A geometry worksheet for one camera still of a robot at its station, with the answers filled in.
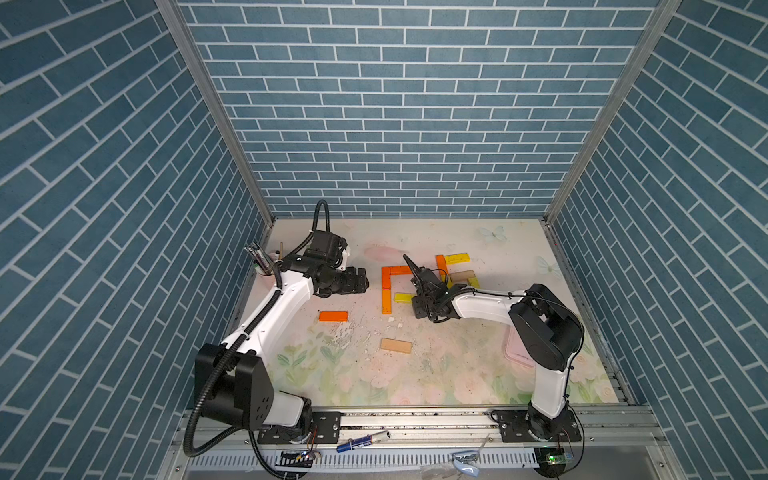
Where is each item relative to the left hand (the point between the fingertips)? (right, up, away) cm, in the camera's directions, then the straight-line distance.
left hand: (363, 284), depth 83 cm
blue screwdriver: (+1, -36, -12) cm, 38 cm away
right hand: (+17, -9, +14) cm, 23 cm away
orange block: (+6, 0, +19) cm, 20 cm away
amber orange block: (+6, -8, +15) cm, 18 cm away
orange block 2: (-11, -12, +11) cm, 19 cm away
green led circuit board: (+46, -40, -13) cm, 63 cm away
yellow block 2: (+31, +6, +25) cm, 41 cm away
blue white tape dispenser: (+26, -39, -15) cm, 49 cm away
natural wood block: (+9, -18, +4) cm, 21 cm away
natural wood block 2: (+33, 0, +21) cm, 39 cm away
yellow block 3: (+36, -2, +19) cm, 41 cm away
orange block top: (+26, +4, +25) cm, 36 cm away
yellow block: (+12, -7, +16) cm, 21 cm away
